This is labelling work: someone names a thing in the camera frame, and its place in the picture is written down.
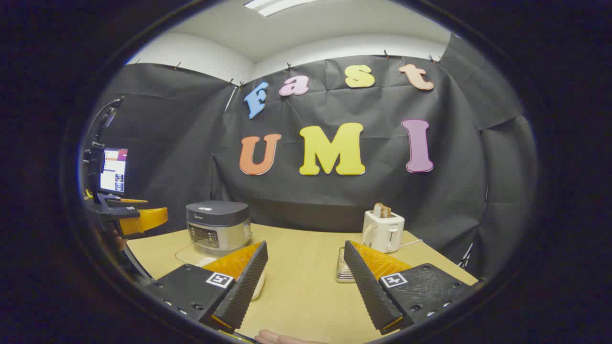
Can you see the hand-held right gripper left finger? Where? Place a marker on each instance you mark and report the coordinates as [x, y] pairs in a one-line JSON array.
[[244, 291]]

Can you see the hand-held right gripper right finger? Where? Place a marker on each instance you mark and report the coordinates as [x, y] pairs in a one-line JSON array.
[[368, 291]]

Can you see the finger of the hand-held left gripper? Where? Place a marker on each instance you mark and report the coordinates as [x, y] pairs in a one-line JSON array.
[[146, 220], [129, 200]]

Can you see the silver black rice cooker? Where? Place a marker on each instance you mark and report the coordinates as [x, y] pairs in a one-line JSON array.
[[217, 224]]

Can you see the computer monitor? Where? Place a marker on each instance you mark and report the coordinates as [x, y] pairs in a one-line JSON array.
[[114, 169]]

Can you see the clear plastic mat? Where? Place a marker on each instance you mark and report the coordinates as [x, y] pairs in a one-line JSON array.
[[186, 255]]

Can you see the white toaster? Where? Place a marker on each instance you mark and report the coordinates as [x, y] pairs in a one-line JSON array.
[[382, 234]]

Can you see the bread slice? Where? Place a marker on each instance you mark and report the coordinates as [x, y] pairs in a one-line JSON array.
[[377, 210], [387, 211]]

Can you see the black backdrop cloth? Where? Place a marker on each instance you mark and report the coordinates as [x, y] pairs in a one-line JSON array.
[[334, 200]]

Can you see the ceiling light panel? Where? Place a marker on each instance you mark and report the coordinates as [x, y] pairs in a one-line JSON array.
[[272, 5]]

